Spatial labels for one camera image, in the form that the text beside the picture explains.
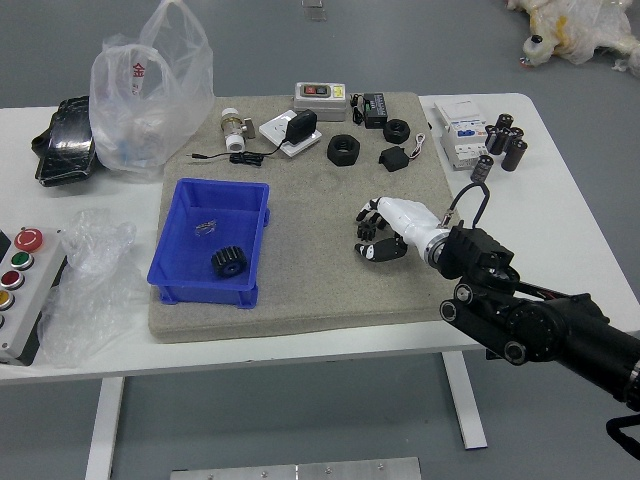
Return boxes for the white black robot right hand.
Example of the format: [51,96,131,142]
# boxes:
[353,196,445,264]

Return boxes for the big black gear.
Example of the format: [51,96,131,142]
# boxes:
[210,246,247,278]

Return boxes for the big black hex nut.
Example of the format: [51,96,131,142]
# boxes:
[326,133,362,166]

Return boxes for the blue plastic box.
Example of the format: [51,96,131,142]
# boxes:
[146,177,272,308]

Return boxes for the grey push-button control box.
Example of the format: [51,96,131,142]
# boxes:
[0,227,69,366]

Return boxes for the small black cube module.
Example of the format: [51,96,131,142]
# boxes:
[378,144,411,174]

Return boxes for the white circuit breaker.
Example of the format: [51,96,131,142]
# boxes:
[432,97,494,172]

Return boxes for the black power module green terminal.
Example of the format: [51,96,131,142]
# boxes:
[362,92,394,130]

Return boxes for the grey-brown foam mat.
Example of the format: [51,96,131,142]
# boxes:
[147,91,469,345]

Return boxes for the black plug adapter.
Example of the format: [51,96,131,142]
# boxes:
[283,110,318,144]

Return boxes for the white table leg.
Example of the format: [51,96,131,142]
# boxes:
[442,352,489,450]
[84,377,125,480]

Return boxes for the brass valve white ends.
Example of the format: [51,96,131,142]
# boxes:
[218,107,257,154]

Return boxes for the small grey floor plate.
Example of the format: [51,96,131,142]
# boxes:
[301,0,329,22]

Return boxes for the plush toy in plastic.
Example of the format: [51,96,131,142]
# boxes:
[504,0,640,79]

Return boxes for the silver metal plate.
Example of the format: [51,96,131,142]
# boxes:
[170,456,422,480]

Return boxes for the clear plastic bag red print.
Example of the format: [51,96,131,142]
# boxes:
[88,0,216,184]

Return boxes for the clear bubble wrap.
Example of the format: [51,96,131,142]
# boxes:
[37,208,151,369]

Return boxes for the black plastic tray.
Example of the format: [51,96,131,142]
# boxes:
[30,95,99,189]

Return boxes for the grey switch box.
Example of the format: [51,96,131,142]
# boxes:
[292,81,349,123]

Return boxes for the black adapter cord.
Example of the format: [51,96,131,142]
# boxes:
[185,141,289,169]

